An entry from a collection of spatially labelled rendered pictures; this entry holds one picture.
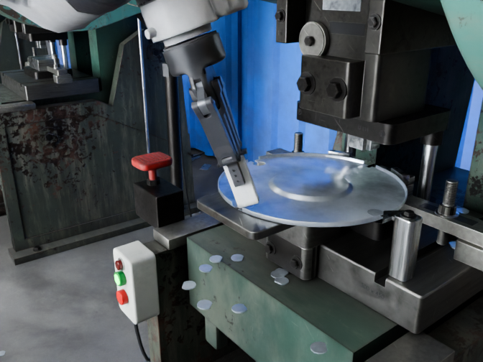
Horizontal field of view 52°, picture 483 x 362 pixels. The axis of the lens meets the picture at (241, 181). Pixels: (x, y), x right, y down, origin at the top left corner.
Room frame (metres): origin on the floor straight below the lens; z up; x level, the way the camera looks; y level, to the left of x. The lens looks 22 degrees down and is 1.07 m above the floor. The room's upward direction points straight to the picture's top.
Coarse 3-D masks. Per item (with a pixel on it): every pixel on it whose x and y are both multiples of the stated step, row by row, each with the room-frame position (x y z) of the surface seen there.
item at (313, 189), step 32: (256, 160) 0.84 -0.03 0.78; (288, 160) 0.84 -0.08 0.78; (320, 160) 0.84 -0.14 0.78; (352, 160) 0.83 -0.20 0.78; (224, 192) 0.69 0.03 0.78; (288, 192) 0.68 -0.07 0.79; (320, 192) 0.67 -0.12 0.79; (352, 192) 0.69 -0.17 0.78; (384, 192) 0.69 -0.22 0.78; (288, 224) 0.58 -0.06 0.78; (320, 224) 0.58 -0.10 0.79; (352, 224) 0.58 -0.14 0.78
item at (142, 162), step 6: (138, 156) 0.93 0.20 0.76; (144, 156) 0.92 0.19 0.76; (150, 156) 0.92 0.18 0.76; (156, 156) 0.92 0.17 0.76; (162, 156) 0.92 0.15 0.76; (168, 156) 0.92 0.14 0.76; (132, 162) 0.91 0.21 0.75; (138, 162) 0.89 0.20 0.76; (144, 162) 0.89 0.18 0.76; (150, 162) 0.89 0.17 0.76; (156, 162) 0.89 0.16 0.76; (162, 162) 0.90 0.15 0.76; (168, 162) 0.91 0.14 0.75; (138, 168) 0.89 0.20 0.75; (144, 168) 0.88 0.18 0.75; (150, 168) 0.88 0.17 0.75; (156, 168) 0.89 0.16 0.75; (150, 174) 0.91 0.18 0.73; (156, 174) 0.91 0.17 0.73
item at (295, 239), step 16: (208, 208) 0.64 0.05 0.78; (224, 208) 0.64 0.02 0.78; (240, 224) 0.59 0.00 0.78; (256, 224) 0.59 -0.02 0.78; (272, 224) 0.59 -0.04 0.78; (272, 240) 0.71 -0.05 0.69; (288, 240) 0.68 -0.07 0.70; (304, 240) 0.66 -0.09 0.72; (320, 240) 0.67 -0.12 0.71; (272, 256) 0.71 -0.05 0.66; (288, 256) 0.68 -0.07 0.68; (304, 256) 0.66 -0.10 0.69; (304, 272) 0.65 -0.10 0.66
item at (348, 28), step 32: (320, 0) 0.78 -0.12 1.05; (352, 0) 0.73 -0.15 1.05; (320, 32) 0.76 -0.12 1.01; (352, 32) 0.73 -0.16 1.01; (320, 64) 0.73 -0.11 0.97; (352, 64) 0.69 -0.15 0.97; (384, 64) 0.69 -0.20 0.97; (416, 64) 0.74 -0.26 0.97; (320, 96) 0.73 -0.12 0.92; (352, 96) 0.70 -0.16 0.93; (384, 96) 0.70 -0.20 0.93; (416, 96) 0.75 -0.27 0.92
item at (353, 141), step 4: (352, 136) 0.79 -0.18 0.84; (348, 140) 0.81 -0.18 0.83; (352, 140) 0.79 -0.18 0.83; (356, 140) 0.78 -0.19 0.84; (360, 140) 0.78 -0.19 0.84; (364, 140) 0.78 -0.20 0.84; (368, 140) 0.77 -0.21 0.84; (352, 144) 0.79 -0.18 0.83; (356, 144) 0.78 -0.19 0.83; (360, 144) 0.78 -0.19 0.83; (364, 144) 0.78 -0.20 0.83; (368, 144) 0.77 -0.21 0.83; (372, 144) 0.77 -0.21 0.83; (376, 144) 0.78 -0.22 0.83; (356, 148) 0.78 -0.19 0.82; (360, 148) 0.78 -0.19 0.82; (364, 148) 0.78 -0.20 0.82; (368, 148) 0.77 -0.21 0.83; (372, 148) 0.77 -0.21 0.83; (376, 148) 0.78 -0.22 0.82
